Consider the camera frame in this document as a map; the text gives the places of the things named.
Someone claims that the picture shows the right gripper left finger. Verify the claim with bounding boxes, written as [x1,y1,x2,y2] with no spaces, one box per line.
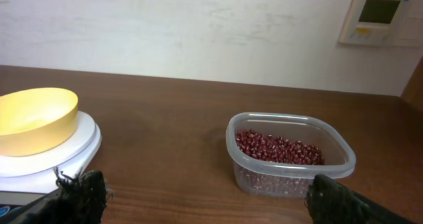
[1,167,112,224]

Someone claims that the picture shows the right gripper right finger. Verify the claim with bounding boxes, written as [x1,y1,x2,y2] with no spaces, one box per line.
[305,174,414,224]

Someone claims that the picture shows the white digital kitchen scale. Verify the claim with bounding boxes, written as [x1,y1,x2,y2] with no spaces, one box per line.
[1,112,102,206]

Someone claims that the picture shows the pale yellow plastic bowl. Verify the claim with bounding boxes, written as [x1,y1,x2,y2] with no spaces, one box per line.
[1,87,79,157]

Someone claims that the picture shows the clear plastic food container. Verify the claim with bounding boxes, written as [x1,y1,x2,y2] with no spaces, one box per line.
[225,112,356,198]

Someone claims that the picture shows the red adzuki beans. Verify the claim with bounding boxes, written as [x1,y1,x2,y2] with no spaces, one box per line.
[235,130,325,165]

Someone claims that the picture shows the brown wooden side panel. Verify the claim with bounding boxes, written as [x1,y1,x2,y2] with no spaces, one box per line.
[401,58,423,111]

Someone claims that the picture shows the white wall control panel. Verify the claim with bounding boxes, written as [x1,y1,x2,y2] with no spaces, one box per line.
[338,0,411,46]

